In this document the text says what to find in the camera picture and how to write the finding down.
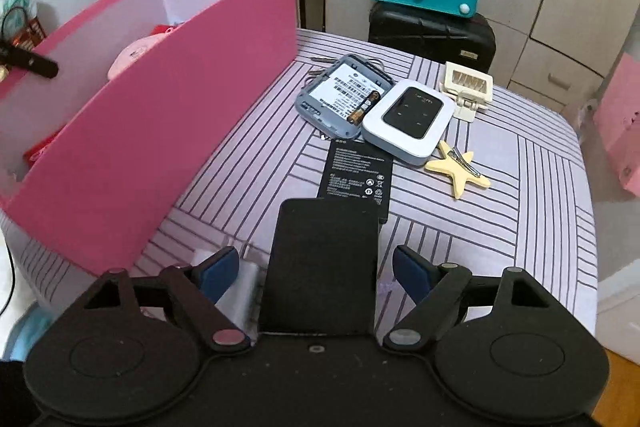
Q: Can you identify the pink paper shopping bag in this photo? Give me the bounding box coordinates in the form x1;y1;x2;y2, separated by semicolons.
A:
594;53;640;197

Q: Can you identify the pink round compact case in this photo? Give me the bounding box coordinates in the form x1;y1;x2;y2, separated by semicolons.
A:
107;32;168;81

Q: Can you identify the white pocket wifi router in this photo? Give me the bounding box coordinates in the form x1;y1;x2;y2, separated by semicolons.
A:
361;79;457;167

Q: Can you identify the pink cardboard storage box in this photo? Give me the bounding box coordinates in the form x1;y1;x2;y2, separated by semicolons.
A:
1;0;297;274

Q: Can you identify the black phone battery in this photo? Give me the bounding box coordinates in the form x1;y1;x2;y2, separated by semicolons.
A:
318;140;394;225

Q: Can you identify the cream plastic clip holder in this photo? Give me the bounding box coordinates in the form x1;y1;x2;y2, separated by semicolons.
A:
438;62;494;124

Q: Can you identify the white charger cube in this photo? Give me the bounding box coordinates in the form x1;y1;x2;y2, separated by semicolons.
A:
192;246;260;333

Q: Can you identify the striped white tablecloth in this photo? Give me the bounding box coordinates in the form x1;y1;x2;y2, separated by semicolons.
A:
0;27;599;338

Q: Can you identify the black hard suitcase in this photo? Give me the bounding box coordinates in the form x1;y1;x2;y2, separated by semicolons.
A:
368;2;496;72

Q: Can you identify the yellow starfish hair clip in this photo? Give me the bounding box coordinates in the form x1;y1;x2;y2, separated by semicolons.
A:
424;140;491;200

